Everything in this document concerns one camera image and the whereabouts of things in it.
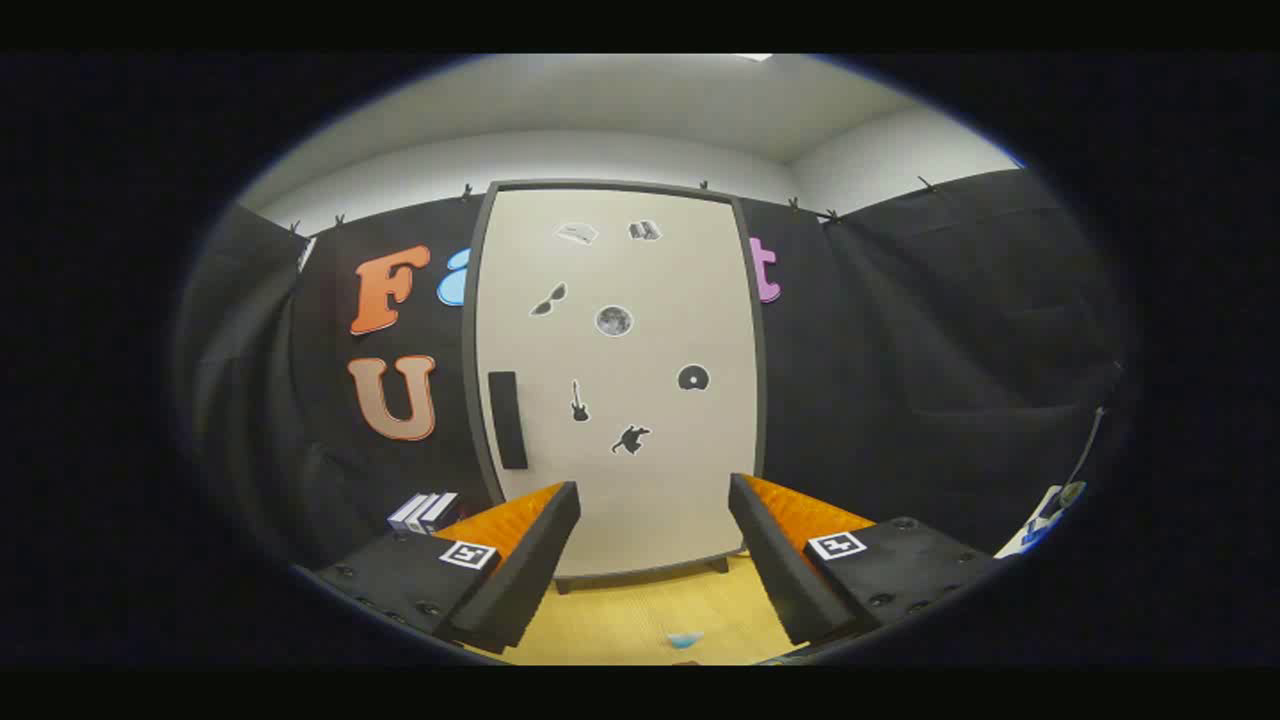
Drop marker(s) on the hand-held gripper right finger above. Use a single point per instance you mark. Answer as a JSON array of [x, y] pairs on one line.
[[775, 570]]

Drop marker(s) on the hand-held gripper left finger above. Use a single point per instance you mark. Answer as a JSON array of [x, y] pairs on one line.
[[530, 570]]

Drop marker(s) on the white blue cosmetic tube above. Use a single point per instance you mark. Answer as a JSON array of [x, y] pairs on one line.
[[685, 639]]

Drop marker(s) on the dark blue book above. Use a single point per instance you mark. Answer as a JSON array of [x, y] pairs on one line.
[[438, 512]]

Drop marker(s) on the white spine book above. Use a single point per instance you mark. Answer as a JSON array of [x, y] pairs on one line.
[[402, 512], [420, 512]]

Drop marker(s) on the grey cabinet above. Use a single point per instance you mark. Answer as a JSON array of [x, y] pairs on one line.
[[469, 340]]

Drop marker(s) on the black backdrop cloth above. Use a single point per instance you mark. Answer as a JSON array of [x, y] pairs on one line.
[[900, 350]]

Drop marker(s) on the white blue plastic item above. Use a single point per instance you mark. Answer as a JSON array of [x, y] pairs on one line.
[[1045, 518]]

